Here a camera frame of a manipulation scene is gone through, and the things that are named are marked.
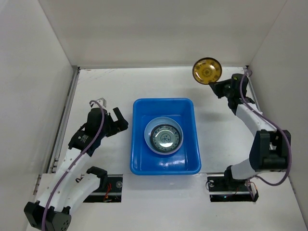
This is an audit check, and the blue plastic bin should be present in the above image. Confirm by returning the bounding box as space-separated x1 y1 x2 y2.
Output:
130 98 202 175

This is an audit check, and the light blue plastic plate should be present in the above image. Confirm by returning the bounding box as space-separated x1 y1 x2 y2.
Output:
144 117 183 153

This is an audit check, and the green floral plate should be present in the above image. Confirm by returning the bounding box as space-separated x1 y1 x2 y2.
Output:
150 124 183 155

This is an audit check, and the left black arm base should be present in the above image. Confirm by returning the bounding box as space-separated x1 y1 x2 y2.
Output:
84 175 123 203

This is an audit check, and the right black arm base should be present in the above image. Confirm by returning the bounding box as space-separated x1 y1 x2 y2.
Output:
205 166 259 203

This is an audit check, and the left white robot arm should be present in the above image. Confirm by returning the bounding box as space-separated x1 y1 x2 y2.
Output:
24 106 128 231

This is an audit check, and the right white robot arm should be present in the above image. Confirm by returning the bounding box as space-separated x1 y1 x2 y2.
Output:
209 74 292 190

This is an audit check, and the yellow patterned plate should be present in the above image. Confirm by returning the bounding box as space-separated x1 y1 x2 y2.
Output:
192 57 222 85

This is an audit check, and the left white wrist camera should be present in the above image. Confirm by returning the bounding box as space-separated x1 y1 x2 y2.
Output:
90 97 107 108

